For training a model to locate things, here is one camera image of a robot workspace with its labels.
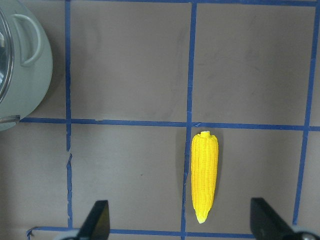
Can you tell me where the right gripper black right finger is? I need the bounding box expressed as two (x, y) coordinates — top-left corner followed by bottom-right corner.
(250, 197), (296, 240)

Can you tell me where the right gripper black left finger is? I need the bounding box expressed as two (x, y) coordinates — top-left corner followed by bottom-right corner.
(78, 200), (110, 240)

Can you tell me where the yellow corn cob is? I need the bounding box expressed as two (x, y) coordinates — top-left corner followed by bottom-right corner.
(191, 131), (219, 224)

